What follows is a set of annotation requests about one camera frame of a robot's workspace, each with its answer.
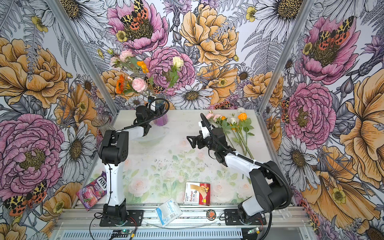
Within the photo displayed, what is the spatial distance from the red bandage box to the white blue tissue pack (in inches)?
2.3

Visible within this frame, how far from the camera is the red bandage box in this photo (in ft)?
2.54

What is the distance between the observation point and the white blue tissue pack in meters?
0.75

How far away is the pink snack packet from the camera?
79cm
